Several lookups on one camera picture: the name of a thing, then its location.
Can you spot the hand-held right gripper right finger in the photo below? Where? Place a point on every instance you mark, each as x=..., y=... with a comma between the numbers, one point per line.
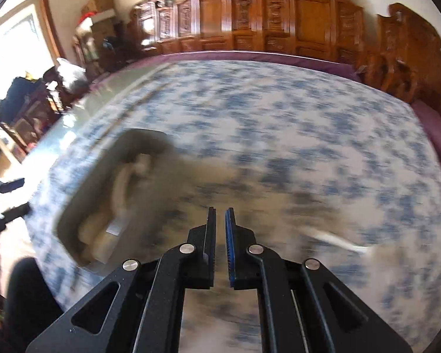
x=229, y=242

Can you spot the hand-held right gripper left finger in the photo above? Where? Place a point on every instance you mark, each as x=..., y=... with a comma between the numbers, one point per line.
x=210, y=242

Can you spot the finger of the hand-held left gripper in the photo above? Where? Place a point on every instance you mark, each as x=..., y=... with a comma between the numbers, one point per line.
x=16, y=212
x=11, y=186

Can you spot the grey utensil container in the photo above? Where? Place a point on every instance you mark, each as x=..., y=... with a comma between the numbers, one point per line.
x=95, y=191

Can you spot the white ceramic spoon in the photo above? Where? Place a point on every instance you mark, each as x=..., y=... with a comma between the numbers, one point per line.
x=126, y=187

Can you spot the white plastic fork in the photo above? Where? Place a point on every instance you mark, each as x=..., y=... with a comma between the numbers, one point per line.
x=334, y=241

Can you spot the dark wooden chair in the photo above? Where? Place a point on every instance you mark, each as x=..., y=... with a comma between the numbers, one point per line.
x=25, y=117

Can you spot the person's dark clothed leg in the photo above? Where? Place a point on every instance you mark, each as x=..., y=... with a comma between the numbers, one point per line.
x=29, y=298

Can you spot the blue floral tablecloth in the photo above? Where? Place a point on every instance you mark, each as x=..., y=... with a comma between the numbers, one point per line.
x=297, y=147

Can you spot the white plastic bag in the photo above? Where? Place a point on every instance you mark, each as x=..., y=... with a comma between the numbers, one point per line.
x=71, y=71

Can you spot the long purple bench cushion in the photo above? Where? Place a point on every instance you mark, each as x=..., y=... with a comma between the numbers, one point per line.
x=224, y=56

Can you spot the cardboard boxes stack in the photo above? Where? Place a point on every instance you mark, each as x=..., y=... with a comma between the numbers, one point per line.
x=99, y=5

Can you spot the long carved wooden bench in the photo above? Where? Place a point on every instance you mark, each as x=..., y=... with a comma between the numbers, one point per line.
x=261, y=18

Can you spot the purple seat cushion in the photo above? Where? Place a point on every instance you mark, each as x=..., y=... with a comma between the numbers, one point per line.
x=435, y=128

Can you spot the carved wooden armchair bench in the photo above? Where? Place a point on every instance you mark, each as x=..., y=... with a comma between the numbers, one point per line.
x=408, y=51

